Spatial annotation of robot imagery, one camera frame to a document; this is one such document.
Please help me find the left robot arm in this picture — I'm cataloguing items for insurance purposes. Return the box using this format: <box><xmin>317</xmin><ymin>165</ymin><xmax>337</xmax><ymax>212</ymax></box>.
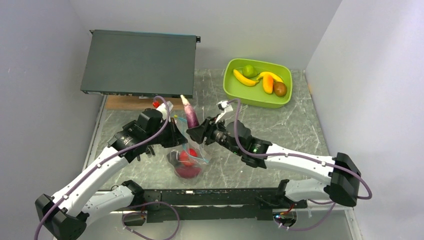
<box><xmin>35</xmin><ymin>106</ymin><xmax>187</xmax><ymax>240</ymax></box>

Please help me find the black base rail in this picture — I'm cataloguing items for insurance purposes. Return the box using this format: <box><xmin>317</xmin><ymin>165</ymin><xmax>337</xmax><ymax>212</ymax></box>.
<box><xmin>122</xmin><ymin>188</ymin><xmax>309</xmax><ymax>223</ymax></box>

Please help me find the yellow banana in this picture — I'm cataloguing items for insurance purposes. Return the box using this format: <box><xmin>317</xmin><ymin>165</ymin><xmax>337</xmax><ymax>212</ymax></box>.
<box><xmin>256</xmin><ymin>71</ymin><xmax>284</xmax><ymax>83</ymax></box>
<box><xmin>232</xmin><ymin>69</ymin><xmax>259</xmax><ymax>87</ymax></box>

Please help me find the brown kiwi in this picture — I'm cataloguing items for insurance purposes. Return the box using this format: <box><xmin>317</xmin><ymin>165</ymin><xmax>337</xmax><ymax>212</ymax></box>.
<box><xmin>273</xmin><ymin>81</ymin><xmax>288</xmax><ymax>97</ymax></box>

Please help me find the wooden block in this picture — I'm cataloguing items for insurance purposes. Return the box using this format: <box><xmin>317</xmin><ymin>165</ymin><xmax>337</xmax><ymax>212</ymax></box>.
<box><xmin>104</xmin><ymin>95</ymin><xmax>184</xmax><ymax>111</ymax></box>

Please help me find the red apple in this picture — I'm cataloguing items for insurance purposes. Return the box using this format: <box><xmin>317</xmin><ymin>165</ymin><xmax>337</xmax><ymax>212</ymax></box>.
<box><xmin>179</xmin><ymin>148</ymin><xmax>198</xmax><ymax>167</ymax></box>

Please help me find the purple eggplant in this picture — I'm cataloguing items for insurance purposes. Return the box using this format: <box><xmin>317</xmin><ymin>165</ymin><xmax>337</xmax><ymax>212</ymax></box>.
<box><xmin>180</xmin><ymin>94</ymin><xmax>200</xmax><ymax>129</ymax></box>

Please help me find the dark plum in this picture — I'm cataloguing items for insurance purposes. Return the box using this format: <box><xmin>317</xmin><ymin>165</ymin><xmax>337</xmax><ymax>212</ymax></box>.
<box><xmin>166</xmin><ymin>151</ymin><xmax>180</xmax><ymax>167</ymax></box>

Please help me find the clear zip top bag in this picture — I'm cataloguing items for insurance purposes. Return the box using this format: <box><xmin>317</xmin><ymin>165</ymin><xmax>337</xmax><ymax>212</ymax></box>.
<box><xmin>166</xmin><ymin>115</ymin><xmax>212</xmax><ymax>181</ymax></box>

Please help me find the green plastic bin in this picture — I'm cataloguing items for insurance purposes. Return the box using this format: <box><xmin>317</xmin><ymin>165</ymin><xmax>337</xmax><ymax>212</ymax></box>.
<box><xmin>222</xmin><ymin>58</ymin><xmax>293</xmax><ymax>109</ymax></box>

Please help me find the dark grey rack box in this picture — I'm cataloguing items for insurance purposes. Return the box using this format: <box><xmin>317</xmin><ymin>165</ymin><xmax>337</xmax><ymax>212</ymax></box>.
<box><xmin>80</xmin><ymin>29</ymin><xmax>201</xmax><ymax>98</ymax></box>

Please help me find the green lime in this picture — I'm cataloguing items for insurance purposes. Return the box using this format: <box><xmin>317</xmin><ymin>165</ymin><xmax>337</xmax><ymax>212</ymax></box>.
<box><xmin>242</xmin><ymin>64</ymin><xmax>258</xmax><ymax>79</ymax></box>

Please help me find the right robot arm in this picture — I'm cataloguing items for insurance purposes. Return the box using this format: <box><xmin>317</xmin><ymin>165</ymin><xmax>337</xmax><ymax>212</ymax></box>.
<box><xmin>186</xmin><ymin>117</ymin><xmax>361</xmax><ymax>208</ymax></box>

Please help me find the orange yellow mango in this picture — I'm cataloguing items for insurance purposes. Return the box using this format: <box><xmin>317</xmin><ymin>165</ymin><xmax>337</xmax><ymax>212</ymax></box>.
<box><xmin>262</xmin><ymin>74</ymin><xmax>274</xmax><ymax>94</ymax></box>

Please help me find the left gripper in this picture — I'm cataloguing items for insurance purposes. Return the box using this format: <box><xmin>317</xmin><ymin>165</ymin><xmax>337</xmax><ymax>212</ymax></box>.
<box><xmin>146</xmin><ymin>117</ymin><xmax>188</xmax><ymax>148</ymax></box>

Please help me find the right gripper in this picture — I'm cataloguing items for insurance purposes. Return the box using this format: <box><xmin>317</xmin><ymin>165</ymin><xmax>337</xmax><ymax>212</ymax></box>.
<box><xmin>187</xmin><ymin>113</ymin><xmax>242</xmax><ymax>155</ymax></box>

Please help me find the aluminium frame rail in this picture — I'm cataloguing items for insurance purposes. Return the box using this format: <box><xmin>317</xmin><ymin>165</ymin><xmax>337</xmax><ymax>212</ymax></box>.
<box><xmin>80</xmin><ymin>203</ymin><xmax>361</xmax><ymax>240</ymax></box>

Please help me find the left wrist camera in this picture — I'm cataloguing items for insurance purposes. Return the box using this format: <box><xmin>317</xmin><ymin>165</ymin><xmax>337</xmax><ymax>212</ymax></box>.
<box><xmin>152</xmin><ymin>101</ymin><xmax>174</xmax><ymax>120</ymax></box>

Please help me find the yellow banana behind mango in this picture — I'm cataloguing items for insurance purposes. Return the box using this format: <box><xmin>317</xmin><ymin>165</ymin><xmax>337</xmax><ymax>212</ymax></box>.
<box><xmin>256</xmin><ymin>71</ymin><xmax>284</xmax><ymax>83</ymax></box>

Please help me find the purple sweet potato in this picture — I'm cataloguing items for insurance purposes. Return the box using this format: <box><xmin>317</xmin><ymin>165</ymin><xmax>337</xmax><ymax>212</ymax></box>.
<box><xmin>175</xmin><ymin>166</ymin><xmax>202</xmax><ymax>179</ymax></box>

